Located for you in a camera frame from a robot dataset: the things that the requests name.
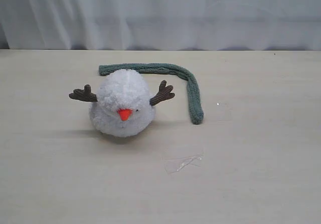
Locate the white plush snowman toy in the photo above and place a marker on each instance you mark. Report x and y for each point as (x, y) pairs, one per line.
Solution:
(123, 105)

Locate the green knitted scarf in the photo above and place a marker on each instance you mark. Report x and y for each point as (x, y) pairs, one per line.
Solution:
(193, 93)

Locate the white curtain backdrop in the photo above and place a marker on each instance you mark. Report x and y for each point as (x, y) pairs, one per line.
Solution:
(161, 24)

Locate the clear tape patch near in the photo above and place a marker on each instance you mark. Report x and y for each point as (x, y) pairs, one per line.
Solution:
(177, 158)

